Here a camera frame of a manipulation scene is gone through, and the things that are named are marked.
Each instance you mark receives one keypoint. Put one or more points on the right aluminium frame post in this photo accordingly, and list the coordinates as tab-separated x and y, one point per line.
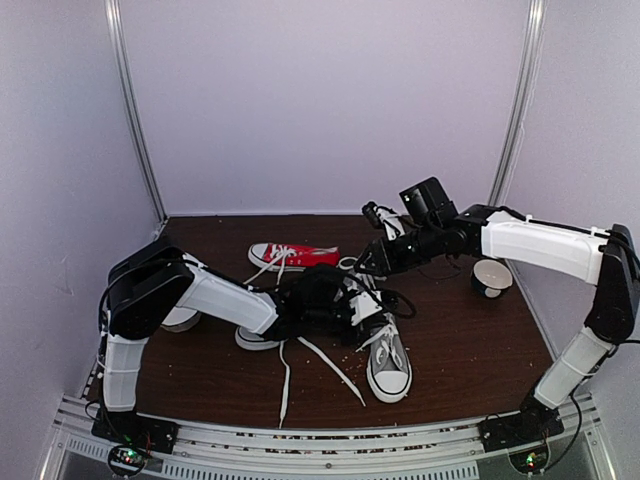
523	96

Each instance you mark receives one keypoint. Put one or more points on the left aluminium frame post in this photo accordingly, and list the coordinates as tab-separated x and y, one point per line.
118	42

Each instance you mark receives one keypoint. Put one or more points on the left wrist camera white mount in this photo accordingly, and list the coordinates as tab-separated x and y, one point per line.
366	304

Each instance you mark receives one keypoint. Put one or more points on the aluminium frame post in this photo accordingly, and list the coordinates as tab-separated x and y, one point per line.
118	42
523	96

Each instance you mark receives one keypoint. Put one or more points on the back red sneaker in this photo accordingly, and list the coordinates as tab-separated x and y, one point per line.
279	258

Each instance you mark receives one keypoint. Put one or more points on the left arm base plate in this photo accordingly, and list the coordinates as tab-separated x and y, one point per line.
145	433

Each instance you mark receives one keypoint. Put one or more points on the grey sneaker with laces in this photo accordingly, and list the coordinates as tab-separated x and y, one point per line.
354	285

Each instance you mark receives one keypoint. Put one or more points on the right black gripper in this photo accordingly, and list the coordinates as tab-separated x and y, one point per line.
376	247

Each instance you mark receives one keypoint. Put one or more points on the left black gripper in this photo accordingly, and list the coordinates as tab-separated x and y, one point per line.
348	340

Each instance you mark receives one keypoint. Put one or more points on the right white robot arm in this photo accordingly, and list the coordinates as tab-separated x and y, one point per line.
604	258

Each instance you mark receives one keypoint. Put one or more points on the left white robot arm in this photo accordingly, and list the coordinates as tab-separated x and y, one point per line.
163	286

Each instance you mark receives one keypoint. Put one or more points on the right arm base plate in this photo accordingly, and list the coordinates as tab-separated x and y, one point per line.
517	429

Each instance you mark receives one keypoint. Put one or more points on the front aluminium rail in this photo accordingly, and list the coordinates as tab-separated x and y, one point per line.
443	450

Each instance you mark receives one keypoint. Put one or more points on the white fluted bowl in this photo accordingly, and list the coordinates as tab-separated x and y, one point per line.
180	320

